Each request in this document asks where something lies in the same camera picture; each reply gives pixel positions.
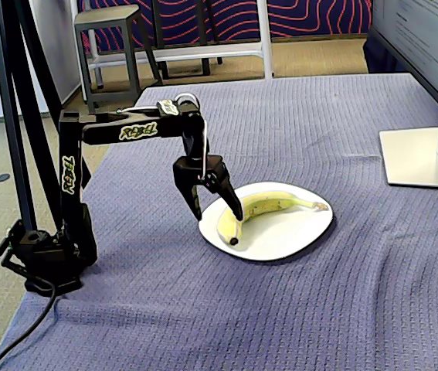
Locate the purple-blue woven cloth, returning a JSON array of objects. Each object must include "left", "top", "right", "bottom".
[{"left": 0, "top": 72, "right": 438, "bottom": 371}]

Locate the yellow banana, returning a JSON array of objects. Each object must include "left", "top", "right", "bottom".
[{"left": 216, "top": 190, "right": 330, "bottom": 247}]

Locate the silver monitor stand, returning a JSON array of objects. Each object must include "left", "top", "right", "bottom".
[{"left": 379, "top": 111, "right": 438, "bottom": 190}]

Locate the white square plate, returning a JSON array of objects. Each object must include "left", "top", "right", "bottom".
[{"left": 198, "top": 182, "right": 335, "bottom": 262}]

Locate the navy panel with red lines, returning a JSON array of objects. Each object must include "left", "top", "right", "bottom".
[{"left": 77, "top": 0, "right": 374, "bottom": 51}]

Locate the grey stool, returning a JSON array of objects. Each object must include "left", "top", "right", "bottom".
[{"left": 73, "top": 3, "right": 164, "bottom": 124}]

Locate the white table frame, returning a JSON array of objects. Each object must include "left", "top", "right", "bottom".
[{"left": 87, "top": 0, "right": 274, "bottom": 80}]

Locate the black chair frame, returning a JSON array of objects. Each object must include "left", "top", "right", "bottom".
[{"left": 151, "top": 0, "right": 223, "bottom": 78}]

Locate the black tripod stand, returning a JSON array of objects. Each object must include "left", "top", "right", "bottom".
[{"left": 0, "top": 0, "right": 72, "bottom": 233}]

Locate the computer monitor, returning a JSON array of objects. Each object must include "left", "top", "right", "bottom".
[{"left": 368, "top": 0, "right": 438, "bottom": 132}]

